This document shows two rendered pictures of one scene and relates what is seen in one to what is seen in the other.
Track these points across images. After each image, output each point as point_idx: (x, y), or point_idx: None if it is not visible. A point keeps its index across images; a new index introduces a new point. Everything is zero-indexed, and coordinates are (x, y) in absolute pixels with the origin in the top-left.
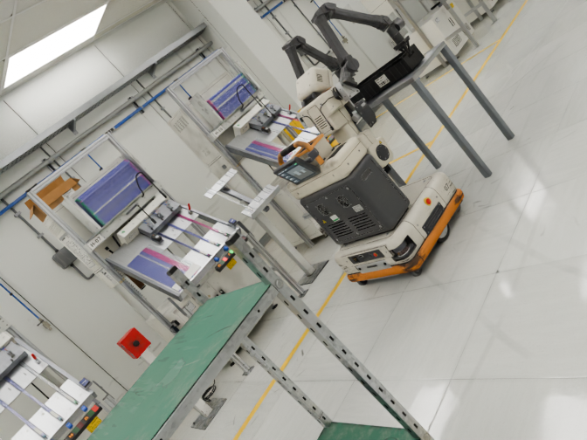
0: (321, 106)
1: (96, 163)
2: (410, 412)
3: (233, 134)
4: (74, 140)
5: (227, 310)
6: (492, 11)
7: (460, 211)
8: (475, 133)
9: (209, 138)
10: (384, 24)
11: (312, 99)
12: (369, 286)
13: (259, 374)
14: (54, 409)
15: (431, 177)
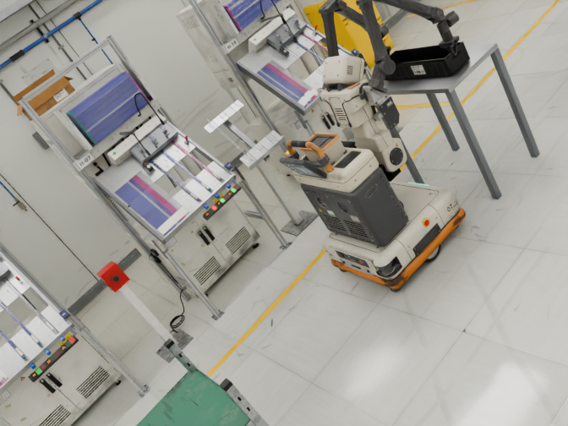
0: (344, 102)
1: (89, 33)
2: None
3: (247, 45)
4: (68, 2)
5: (211, 415)
6: None
7: (457, 230)
8: (505, 121)
9: (220, 50)
10: (436, 19)
11: (336, 89)
12: (349, 276)
13: (227, 326)
14: (35, 333)
15: (438, 193)
